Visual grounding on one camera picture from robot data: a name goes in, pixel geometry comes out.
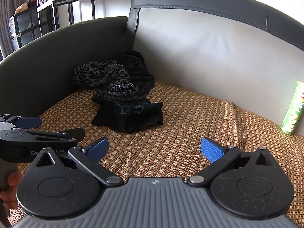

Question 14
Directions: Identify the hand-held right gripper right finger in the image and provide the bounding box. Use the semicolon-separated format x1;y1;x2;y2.
186;137;279;187

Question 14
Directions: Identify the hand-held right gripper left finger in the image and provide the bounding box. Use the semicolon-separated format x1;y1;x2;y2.
31;137;124;188

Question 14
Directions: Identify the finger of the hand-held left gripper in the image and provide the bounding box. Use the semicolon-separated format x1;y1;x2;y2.
28;127;85;146
0;115;42;131

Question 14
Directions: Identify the leopard print knit sweater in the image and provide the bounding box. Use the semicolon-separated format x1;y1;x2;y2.
72;50;165;133

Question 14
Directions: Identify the person's left hand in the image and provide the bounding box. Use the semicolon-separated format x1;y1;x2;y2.
0;170;23;210

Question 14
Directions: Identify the brown woven rattan mat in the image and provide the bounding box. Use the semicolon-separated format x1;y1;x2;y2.
7;79;304;226

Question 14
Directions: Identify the black storage cabinet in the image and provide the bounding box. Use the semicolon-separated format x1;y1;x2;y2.
9;9;43;49

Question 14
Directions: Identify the black metal shelf rack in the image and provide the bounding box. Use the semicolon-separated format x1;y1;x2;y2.
28;0;96;37

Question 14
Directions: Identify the grey and white leather sofa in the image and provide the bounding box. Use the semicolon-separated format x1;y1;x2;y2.
0;0;304;138

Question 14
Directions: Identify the grey curtain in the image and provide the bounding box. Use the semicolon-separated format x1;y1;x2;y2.
0;0;31;60

